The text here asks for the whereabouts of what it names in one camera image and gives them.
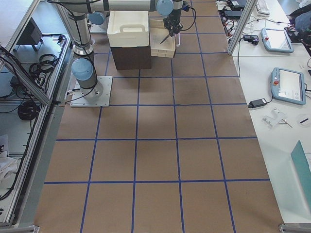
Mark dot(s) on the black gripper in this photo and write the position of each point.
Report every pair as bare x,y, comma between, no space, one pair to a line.
173,21

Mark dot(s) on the grey orange scissors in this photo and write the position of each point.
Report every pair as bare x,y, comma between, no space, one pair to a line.
168,36

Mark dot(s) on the white wooden drawer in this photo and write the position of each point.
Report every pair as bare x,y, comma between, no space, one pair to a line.
157,34

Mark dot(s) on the white plastic crate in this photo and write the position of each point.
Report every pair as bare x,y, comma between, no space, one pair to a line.
128,29

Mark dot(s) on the dark brown wooden cabinet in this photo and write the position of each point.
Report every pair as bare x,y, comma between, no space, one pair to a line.
132,58

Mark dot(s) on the white keyboard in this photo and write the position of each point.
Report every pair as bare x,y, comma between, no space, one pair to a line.
262,8

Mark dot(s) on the upper blue teach pendant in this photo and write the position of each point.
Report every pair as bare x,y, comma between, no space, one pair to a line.
276,40

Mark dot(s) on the blue teach pendant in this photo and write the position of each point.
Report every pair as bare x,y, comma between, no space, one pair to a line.
276,40
288,85

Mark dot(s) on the small black power brick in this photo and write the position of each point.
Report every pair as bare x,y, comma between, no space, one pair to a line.
257,103

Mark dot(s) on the brown paper table cover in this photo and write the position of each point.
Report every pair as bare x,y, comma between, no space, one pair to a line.
175,152

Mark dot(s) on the lower blue teach pendant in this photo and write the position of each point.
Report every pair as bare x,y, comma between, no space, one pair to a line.
288,85

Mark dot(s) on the black monitor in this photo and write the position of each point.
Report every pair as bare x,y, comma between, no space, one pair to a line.
31,35

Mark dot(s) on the teal folder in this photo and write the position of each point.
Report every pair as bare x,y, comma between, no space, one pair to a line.
302,167

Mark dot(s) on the aluminium frame post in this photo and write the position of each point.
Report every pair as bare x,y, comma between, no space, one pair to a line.
249,7

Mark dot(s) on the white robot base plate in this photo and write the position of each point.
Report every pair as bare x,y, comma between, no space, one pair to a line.
100,95

